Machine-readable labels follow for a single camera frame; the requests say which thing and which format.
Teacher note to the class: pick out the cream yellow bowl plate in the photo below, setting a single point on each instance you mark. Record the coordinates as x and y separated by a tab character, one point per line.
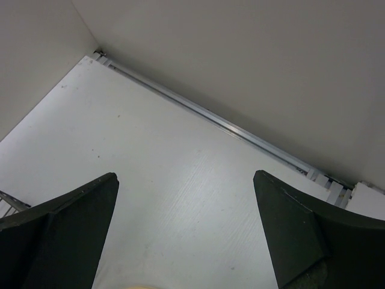
140	286

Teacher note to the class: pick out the black wire dish rack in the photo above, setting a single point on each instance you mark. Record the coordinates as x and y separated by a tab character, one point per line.
10	205

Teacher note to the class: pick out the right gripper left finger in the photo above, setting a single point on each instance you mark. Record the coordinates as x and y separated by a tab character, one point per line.
58	244

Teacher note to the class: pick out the aluminium right rail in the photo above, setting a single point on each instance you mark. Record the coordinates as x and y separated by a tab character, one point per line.
340	192

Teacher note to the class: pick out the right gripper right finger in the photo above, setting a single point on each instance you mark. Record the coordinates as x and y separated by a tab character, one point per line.
313	244

